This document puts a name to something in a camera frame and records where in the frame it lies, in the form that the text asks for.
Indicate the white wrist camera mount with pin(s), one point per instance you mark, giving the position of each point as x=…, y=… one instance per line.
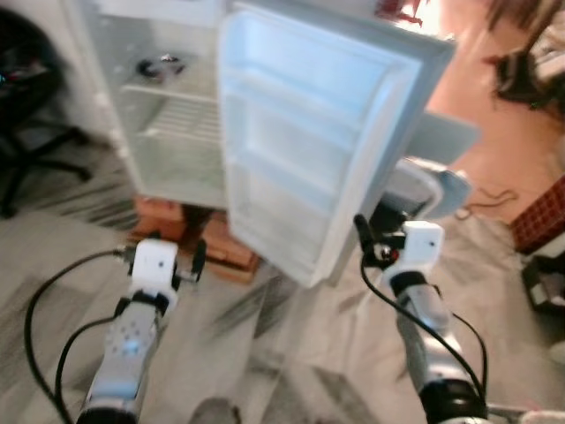
x=157, y=265
x=424, y=246

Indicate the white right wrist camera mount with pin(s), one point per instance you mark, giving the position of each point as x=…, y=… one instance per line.
x=424, y=246

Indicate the black fridge thermostat dial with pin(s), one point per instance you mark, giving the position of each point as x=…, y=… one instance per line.
x=161, y=67

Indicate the grey blue plastic chair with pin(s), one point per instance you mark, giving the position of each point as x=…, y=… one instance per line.
x=437, y=190

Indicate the red brown brick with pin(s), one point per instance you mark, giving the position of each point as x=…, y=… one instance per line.
x=159, y=219
x=225, y=256

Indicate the white fridge cabinet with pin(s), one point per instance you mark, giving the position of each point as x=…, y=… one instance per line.
x=97, y=88

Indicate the black box appliance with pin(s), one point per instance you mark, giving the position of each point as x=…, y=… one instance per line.
x=546, y=284

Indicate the red lattice crate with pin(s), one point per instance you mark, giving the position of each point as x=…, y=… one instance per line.
x=543, y=219

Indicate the black office chair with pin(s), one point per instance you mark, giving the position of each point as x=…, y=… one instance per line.
x=26, y=79

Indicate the white fridge door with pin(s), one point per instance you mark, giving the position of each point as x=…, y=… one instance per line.
x=309, y=132

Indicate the dark tangled object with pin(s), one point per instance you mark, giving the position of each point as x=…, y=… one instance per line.
x=525, y=78

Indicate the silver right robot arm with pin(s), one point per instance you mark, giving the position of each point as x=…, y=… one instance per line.
x=424, y=318

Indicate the dark red object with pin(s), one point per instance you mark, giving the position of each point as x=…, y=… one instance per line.
x=404, y=11

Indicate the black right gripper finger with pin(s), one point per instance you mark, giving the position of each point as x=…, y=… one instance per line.
x=363, y=237

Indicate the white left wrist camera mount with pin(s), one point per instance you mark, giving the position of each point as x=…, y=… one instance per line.
x=157, y=265

